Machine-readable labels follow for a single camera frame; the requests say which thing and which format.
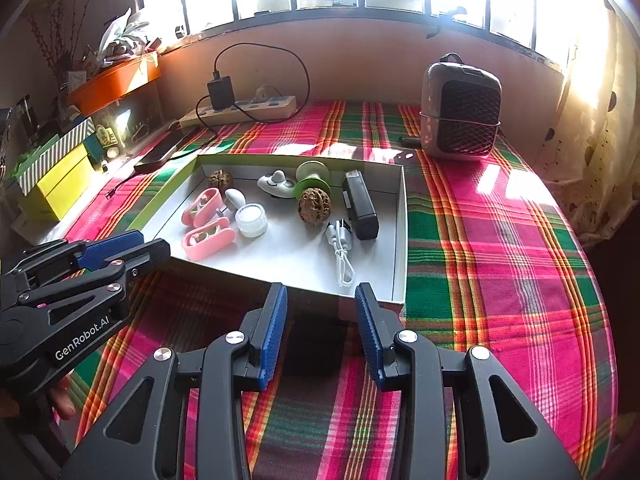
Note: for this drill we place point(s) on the black rectangular device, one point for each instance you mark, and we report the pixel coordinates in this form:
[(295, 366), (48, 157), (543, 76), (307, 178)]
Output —
[(360, 207)]

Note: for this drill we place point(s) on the orange storage box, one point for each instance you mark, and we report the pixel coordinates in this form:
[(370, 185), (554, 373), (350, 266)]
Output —
[(115, 82)]

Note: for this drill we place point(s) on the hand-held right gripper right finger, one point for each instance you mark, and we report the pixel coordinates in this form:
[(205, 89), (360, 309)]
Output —
[(367, 340)]

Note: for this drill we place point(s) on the black charger adapter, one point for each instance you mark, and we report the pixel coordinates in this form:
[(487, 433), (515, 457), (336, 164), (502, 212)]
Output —
[(221, 92)]

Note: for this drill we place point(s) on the plaid tablecloth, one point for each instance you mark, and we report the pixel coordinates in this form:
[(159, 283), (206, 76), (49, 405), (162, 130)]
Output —
[(500, 260)]

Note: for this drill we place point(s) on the yellow cardboard box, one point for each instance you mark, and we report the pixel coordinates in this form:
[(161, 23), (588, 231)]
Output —
[(60, 185)]

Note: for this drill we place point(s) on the white smiley-face gadget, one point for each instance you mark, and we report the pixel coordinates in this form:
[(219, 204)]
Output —
[(277, 182)]

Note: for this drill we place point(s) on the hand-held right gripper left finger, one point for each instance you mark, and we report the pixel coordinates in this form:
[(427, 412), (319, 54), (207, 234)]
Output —
[(275, 340)]

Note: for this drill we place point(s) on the white wall plug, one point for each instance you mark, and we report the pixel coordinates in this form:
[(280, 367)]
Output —
[(263, 94)]

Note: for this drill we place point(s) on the brown wrinkled walnut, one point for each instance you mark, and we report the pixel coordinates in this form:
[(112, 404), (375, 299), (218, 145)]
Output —
[(218, 179), (314, 205)]

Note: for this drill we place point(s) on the white plastic bag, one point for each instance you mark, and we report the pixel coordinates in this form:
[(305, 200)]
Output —
[(120, 35)]

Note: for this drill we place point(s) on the white power strip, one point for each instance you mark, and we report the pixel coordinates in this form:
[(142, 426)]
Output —
[(275, 105)]

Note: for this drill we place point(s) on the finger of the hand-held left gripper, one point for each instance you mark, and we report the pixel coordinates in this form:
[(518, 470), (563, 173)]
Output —
[(145, 257), (110, 247)]

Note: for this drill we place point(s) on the green and white spool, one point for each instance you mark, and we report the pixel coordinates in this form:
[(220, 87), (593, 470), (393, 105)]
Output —
[(312, 172)]

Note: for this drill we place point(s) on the small green picture card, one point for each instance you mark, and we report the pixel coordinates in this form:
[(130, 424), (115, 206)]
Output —
[(106, 136)]

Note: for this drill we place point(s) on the person's left hand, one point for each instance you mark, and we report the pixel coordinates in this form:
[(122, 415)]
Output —
[(64, 402)]

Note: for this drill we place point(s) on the green and white cardboard box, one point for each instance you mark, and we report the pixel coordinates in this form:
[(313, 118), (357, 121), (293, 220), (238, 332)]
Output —
[(300, 260)]

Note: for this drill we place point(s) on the cream dotted curtain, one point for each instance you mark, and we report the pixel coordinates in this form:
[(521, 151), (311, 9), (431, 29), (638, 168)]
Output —
[(590, 135)]

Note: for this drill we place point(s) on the green striped box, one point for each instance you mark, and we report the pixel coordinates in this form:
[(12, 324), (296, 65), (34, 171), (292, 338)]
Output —
[(70, 137)]

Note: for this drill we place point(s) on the black smartphone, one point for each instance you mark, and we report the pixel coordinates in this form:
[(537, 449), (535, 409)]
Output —
[(160, 152)]

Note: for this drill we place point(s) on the grey desktop fan heater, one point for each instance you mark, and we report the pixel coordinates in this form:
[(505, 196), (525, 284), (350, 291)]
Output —
[(465, 110)]

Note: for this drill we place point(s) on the white round jar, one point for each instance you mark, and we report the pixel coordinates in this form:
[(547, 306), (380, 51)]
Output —
[(250, 220)]

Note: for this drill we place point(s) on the white mushroom-shaped gadget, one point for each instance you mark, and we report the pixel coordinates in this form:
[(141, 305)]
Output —
[(234, 197)]

